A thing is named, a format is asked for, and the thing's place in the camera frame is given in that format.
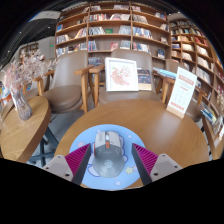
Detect white framed floral picture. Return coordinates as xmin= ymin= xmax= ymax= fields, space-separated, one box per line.
xmin=104 ymin=56 xmax=140 ymax=93

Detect round light blue mouse pad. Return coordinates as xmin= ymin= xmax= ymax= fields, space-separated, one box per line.
xmin=68 ymin=123 xmax=147 ymax=191

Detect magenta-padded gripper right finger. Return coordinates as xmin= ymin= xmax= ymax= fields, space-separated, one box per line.
xmin=131 ymin=143 xmax=184 ymax=186

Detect wide wooden bookshelf unit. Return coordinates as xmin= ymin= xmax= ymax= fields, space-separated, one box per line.
xmin=54 ymin=2 xmax=171 ymax=68

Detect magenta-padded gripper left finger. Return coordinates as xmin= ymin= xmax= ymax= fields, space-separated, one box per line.
xmin=41 ymin=143 xmax=92 ymax=186

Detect grey computer mouse orange accents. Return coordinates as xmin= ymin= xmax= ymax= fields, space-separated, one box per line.
xmin=91 ymin=130 xmax=126 ymax=178

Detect light blue book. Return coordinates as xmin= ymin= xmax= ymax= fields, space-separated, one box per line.
xmin=153 ymin=66 xmax=178 ymax=80

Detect brown chair with wooden arms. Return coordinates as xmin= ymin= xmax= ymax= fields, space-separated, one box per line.
xmin=164 ymin=59 xmax=214 ymax=123
xmin=89 ymin=48 xmax=176 ymax=107
xmin=33 ymin=49 xmax=94 ymax=114

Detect white sign on wooden base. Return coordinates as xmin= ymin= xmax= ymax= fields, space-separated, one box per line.
xmin=166 ymin=66 xmax=198 ymax=119

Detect round wooden side table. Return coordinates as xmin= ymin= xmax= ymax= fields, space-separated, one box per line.
xmin=200 ymin=114 xmax=224 ymax=161
xmin=0 ymin=95 xmax=53 ymax=164

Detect dark blue book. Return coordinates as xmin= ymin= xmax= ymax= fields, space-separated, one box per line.
xmin=137 ymin=69 xmax=153 ymax=91

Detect glass vase with dried flowers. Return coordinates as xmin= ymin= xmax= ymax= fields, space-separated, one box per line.
xmin=213 ymin=94 xmax=224 ymax=136
xmin=3 ymin=49 xmax=58 ymax=122

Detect stack of books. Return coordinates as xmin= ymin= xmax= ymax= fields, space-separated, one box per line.
xmin=199 ymin=103 xmax=219 ymax=127

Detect small distant wooden bookshelf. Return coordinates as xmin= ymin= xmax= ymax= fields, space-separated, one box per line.
xmin=19 ymin=42 xmax=39 ymax=61

